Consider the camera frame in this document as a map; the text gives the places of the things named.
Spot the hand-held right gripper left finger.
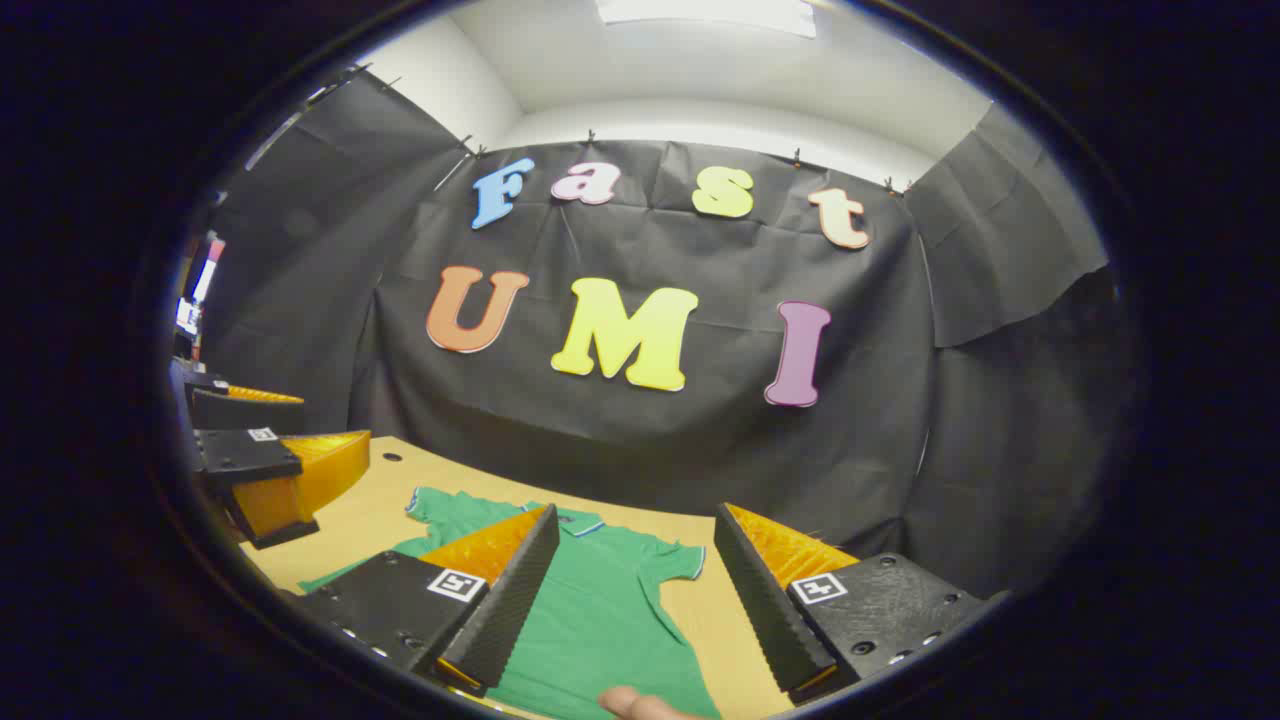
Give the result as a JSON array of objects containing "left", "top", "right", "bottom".
[{"left": 295, "top": 503, "right": 562, "bottom": 699}]

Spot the green T-shirt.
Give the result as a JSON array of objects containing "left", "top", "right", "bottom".
[{"left": 298, "top": 487, "right": 721, "bottom": 720}]

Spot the black backdrop cloth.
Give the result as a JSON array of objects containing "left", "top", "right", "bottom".
[{"left": 200, "top": 65, "right": 1116, "bottom": 601}]

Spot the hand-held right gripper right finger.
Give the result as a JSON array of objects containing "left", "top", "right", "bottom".
[{"left": 713, "top": 502, "right": 1009, "bottom": 706}]

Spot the ceiling light panel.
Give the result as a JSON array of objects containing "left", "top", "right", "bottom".
[{"left": 595, "top": 0, "right": 818, "bottom": 39}]

